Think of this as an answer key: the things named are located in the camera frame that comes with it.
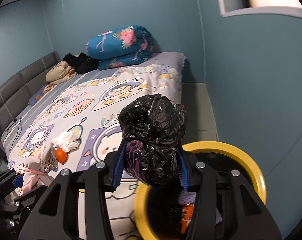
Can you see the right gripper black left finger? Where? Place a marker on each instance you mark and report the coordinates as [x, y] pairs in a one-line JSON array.
[[115, 164]]

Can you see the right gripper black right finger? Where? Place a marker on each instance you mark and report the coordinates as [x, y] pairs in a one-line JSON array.
[[189, 178]]

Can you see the purple foam fruit net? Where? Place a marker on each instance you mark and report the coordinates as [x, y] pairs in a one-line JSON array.
[[189, 198]]

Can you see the grey pink cloth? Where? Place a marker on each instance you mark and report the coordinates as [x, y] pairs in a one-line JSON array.
[[35, 171]]

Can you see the white tissue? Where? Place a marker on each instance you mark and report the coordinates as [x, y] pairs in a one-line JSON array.
[[67, 141]]

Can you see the black plastic bag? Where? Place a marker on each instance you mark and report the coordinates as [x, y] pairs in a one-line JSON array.
[[153, 128]]

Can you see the yellow rimmed trash bin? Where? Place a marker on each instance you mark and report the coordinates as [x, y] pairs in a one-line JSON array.
[[220, 148]]

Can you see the orange snack wrapper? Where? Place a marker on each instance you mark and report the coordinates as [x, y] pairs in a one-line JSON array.
[[187, 213]]

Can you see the cartoon print bed sheet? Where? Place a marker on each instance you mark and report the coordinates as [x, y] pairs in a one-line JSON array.
[[70, 207]]

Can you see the blue cartoon pillow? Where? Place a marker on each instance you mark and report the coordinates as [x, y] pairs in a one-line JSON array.
[[39, 94]]

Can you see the black clothes pile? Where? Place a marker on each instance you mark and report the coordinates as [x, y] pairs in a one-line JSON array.
[[81, 63]]

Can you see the beige folded blanket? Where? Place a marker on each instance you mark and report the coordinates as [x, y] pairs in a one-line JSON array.
[[60, 73]]

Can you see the blue floral folded quilt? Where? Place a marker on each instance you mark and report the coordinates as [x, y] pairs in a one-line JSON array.
[[121, 47]]

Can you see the grey padded headboard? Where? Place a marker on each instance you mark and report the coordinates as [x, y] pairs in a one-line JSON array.
[[18, 89]]

